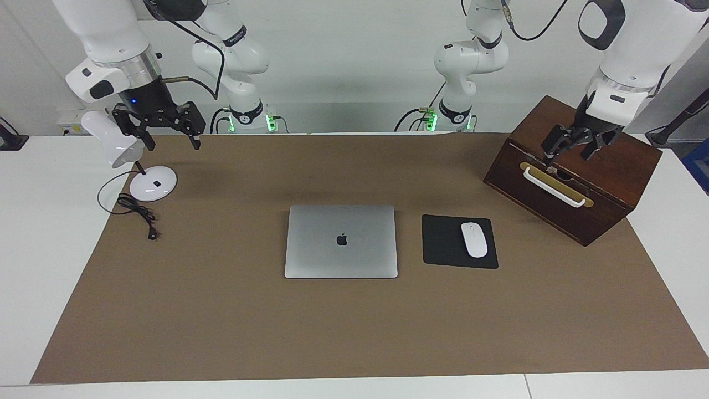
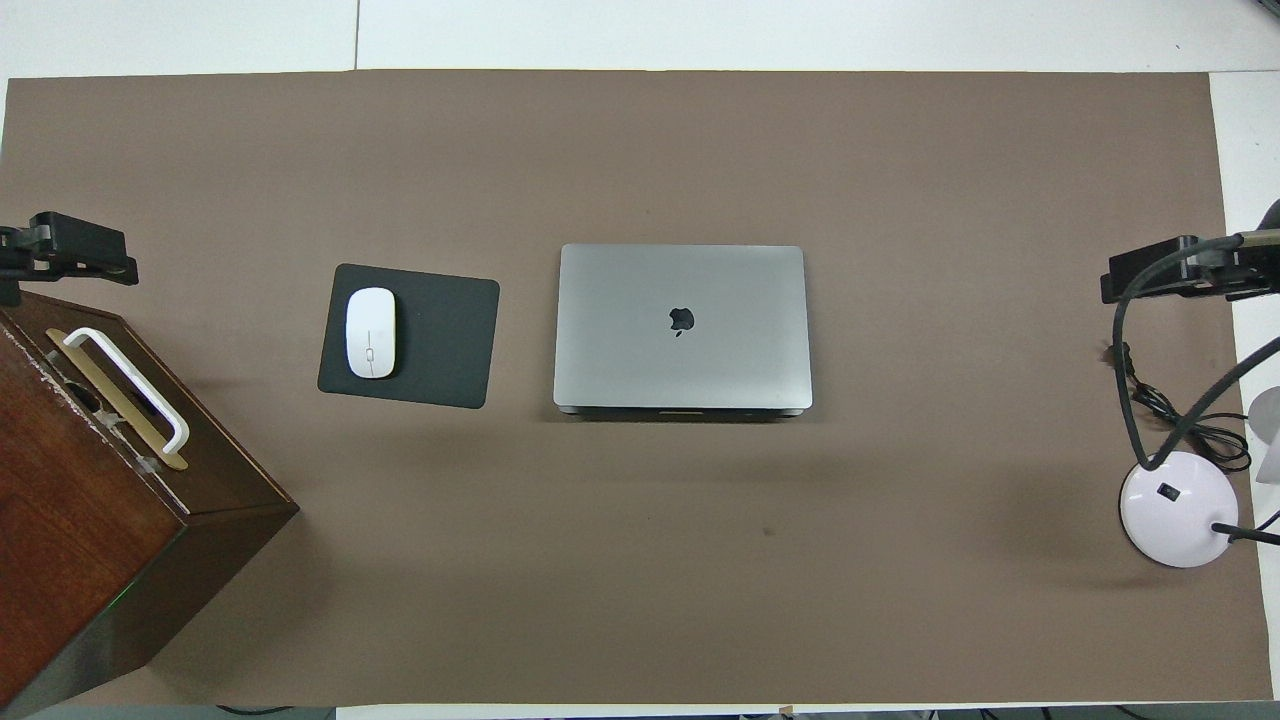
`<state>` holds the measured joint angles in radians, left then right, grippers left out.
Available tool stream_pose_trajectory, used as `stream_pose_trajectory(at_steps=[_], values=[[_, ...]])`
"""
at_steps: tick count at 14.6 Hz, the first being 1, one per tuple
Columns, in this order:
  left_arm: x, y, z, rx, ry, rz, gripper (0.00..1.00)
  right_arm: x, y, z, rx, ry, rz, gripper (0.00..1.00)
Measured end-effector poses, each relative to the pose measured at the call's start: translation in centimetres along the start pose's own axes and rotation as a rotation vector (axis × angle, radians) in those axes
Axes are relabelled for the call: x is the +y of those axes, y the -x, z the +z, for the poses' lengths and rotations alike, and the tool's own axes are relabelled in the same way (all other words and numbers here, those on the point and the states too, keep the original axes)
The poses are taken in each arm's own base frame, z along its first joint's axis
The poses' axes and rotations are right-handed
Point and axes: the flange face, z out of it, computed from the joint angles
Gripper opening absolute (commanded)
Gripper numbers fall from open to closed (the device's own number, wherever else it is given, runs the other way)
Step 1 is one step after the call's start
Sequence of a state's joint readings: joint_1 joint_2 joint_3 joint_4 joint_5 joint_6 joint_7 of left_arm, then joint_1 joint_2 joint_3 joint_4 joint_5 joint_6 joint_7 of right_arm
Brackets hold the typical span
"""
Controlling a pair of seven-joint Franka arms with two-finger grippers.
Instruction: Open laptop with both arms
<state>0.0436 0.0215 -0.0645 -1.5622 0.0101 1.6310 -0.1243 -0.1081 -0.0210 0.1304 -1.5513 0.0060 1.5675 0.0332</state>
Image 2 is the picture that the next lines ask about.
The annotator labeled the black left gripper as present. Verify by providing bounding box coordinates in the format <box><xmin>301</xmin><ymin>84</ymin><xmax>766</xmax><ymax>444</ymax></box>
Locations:
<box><xmin>0</xmin><ymin>212</ymin><xmax>139</xmax><ymax>307</ymax></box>

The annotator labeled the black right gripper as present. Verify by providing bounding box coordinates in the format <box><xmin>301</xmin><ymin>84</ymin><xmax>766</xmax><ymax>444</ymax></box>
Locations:
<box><xmin>1100</xmin><ymin>198</ymin><xmax>1280</xmax><ymax>303</ymax></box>

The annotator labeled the grey Apple laptop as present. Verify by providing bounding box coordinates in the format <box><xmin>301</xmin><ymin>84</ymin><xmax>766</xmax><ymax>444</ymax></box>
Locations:
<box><xmin>553</xmin><ymin>243</ymin><xmax>814</xmax><ymax>418</ymax></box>

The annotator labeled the gold metal box plate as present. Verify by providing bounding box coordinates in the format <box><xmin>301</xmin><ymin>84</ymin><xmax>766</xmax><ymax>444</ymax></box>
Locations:
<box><xmin>45</xmin><ymin>328</ymin><xmax>189</xmax><ymax>471</ymax></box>

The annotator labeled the white desk lamp base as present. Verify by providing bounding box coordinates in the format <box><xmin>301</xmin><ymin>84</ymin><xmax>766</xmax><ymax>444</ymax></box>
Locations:
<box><xmin>1118</xmin><ymin>388</ymin><xmax>1280</xmax><ymax>569</ymax></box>

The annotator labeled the white computer mouse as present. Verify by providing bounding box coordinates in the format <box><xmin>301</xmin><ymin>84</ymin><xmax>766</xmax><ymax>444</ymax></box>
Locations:
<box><xmin>345</xmin><ymin>287</ymin><xmax>397</xmax><ymax>380</ymax></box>

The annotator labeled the dark brown wooden box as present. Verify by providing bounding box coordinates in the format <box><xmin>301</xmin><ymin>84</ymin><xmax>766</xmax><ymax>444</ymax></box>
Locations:
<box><xmin>0</xmin><ymin>285</ymin><xmax>301</xmax><ymax>716</ymax></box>

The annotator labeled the black mouse pad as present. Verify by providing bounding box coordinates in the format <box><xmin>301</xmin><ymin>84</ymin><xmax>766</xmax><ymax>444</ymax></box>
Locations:
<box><xmin>317</xmin><ymin>263</ymin><xmax>501</xmax><ymax>410</ymax></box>

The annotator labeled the brown paper table mat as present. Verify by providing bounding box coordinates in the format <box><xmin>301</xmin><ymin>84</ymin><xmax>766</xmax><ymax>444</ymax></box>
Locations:
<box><xmin>0</xmin><ymin>68</ymin><xmax>1273</xmax><ymax>707</ymax></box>

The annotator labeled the black lamp power cable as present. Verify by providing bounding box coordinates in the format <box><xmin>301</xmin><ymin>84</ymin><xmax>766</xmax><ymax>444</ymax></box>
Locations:
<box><xmin>1105</xmin><ymin>335</ymin><xmax>1253</xmax><ymax>473</ymax></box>

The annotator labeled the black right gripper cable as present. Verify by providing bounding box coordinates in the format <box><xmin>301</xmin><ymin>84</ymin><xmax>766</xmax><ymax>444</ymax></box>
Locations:
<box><xmin>1113</xmin><ymin>228</ymin><xmax>1280</xmax><ymax>471</ymax></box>

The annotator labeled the white box handle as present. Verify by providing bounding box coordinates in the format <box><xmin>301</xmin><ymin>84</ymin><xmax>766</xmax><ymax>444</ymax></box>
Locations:
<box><xmin>62</xmin><ymin>327</ymin><xmax>191</xmax><ymax>456</ymax></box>

